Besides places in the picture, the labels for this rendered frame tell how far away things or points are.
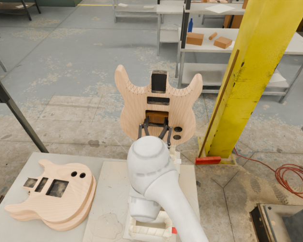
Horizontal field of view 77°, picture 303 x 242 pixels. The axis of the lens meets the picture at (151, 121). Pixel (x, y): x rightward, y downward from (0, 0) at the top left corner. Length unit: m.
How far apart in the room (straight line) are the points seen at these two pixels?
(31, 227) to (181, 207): 1.04
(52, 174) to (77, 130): 1.62
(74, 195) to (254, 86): 1.56
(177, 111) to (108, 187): 0.70
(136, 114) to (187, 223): 0.51
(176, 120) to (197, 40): 2.09
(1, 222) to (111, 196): 0.61
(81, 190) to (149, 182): 0.82
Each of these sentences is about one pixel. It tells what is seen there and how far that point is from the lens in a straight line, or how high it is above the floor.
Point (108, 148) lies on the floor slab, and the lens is 2.59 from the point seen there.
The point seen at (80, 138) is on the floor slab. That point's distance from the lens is 2.81.
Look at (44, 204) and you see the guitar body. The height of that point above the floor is 0.99.
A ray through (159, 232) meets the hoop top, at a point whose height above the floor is 1.05.
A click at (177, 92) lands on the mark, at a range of 0.76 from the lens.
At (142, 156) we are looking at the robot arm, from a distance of 0.43.
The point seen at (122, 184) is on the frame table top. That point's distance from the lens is 1.26.
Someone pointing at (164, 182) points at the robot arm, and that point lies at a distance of 0.46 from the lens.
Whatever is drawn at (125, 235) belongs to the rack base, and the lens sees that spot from 1.15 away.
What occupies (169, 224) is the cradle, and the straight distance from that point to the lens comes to 1.12.
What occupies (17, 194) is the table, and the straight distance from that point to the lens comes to 1.50.
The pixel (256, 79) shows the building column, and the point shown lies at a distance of 1.79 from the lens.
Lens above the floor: 2.06
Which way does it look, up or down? 46 degrees down
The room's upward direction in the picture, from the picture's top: straight up
